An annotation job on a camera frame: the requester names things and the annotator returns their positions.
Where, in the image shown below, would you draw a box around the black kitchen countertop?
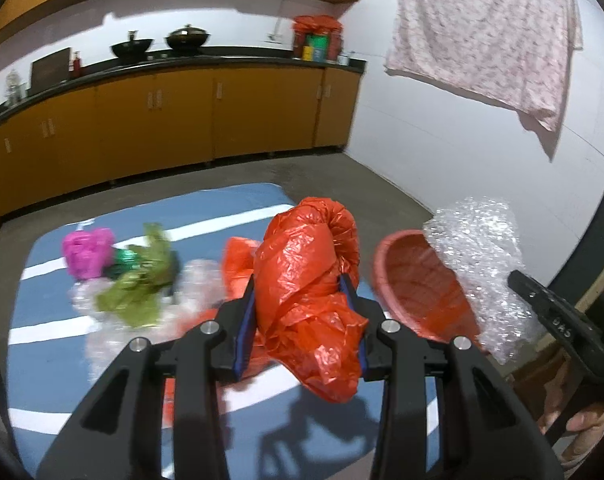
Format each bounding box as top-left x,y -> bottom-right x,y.
0,54 -> 368,133

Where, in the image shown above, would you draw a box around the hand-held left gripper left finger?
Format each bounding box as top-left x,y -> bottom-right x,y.
34,277 -> 258,480

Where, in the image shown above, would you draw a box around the pink plastic bag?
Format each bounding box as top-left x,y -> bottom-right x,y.
62,226 -> 116,281

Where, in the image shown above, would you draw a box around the person's right hand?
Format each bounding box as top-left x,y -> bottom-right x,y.
539,401 -> 604,443

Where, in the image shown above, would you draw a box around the blue striped blanket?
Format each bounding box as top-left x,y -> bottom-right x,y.
6,182 -> 442,480

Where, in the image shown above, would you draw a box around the black wok with lid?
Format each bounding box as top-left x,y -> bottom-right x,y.
164,23 -> 212,54

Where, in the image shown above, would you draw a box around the red bag of groceries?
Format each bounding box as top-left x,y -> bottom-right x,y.
290,14 -> 344,64

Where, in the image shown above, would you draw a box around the black open wok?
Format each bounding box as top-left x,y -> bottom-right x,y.
110,31 -> 153,59

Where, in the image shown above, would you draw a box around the white wall cable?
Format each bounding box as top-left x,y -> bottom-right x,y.
274,0 -> 294,36

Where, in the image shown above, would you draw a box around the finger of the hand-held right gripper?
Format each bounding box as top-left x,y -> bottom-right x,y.
507,270 -> 604,403

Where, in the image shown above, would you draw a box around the orange plastic bag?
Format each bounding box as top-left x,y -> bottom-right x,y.
164,236 -> 264,426
252,196 -> 370,405

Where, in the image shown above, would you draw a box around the olive green plastic bag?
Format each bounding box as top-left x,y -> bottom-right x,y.
95,222 -> 181,330

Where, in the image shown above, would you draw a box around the shiny green foil wrapper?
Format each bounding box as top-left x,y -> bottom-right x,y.
104,246 -> 149,282

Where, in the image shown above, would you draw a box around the red plastic basket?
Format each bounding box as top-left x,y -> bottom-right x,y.
372,230 -> 485,345

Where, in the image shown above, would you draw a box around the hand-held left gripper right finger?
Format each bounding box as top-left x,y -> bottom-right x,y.
339,274 -> 565,480

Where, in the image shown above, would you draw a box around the clear bubble wrap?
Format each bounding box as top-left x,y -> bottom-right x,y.
423,195 -> 540,366

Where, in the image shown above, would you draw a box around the brown cutting board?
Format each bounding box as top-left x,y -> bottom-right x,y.
29,48 -> 73,96

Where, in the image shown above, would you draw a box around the clear plastic bag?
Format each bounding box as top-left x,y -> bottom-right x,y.
71,259 -> 229,376

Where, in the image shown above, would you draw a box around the orange lower kitchen cabinets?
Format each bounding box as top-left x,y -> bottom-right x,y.
0,64 -> 366,257

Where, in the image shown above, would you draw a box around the glass jar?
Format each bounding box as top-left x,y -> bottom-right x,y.
4,68 -> 24,107

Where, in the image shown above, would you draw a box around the pink floral hanging cloth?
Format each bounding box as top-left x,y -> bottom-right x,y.
384,0 -> 586,162

